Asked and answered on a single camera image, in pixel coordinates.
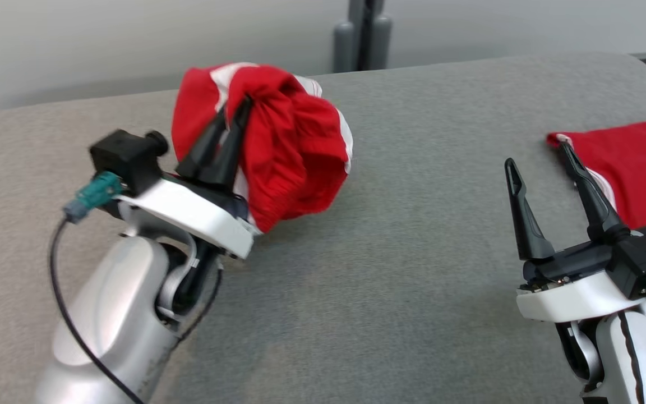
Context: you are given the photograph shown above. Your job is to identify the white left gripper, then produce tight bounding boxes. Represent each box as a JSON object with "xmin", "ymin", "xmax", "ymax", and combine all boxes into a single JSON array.
[{"xmin": 114, "ymin": 95, "xmax": 256, "ymax": 260}]

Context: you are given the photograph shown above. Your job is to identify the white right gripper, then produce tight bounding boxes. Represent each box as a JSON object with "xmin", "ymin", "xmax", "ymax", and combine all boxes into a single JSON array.
[{"xmin": 504, "ymin": 141, "xmax": 646, "ymax": 324}]

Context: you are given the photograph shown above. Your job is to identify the red white-striped shorts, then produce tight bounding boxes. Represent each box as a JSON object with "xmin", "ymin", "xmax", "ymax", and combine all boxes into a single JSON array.
[{"xmin": 170, "ymin": 62, "xmax": 353, "ymax": 233}]

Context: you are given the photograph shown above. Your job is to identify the red basketball jersey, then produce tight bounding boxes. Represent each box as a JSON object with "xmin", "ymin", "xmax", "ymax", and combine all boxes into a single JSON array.
[{"xmin": 546, "ymin": 117, "xmax": 646, "ymax": 229}]

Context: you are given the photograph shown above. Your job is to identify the left black cable teal connector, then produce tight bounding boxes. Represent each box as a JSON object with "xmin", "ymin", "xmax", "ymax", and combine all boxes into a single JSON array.
[{"xmin": 48, "ymin": 171, "xmax": 144, "ymax": 404}]

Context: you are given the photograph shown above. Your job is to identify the grey rounded post foot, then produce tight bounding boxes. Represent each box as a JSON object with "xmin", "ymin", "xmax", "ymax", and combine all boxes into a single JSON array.
[
  {"xmin": 369, "ymin": 15, "xmax": 393, "ymax": 71},
  {"xmin": 333, "ymin": 21, "xmax": 356, "ymax": 74}
]

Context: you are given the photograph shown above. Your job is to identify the grey partition post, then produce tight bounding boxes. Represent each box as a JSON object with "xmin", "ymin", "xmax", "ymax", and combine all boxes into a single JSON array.
[{"xmin": 348, "ymin": 0, "xmax": 385, "ymax": 72}]

